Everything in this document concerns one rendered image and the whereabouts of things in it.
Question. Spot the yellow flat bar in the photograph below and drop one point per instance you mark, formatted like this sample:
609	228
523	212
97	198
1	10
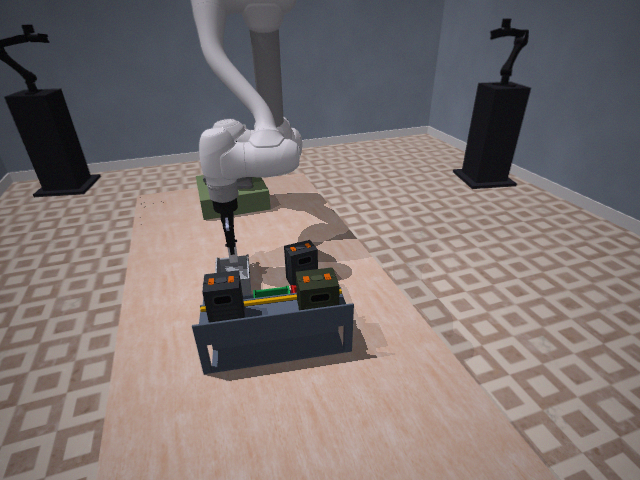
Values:
267	300

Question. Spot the green open bin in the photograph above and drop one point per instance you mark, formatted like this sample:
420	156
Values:
271	292

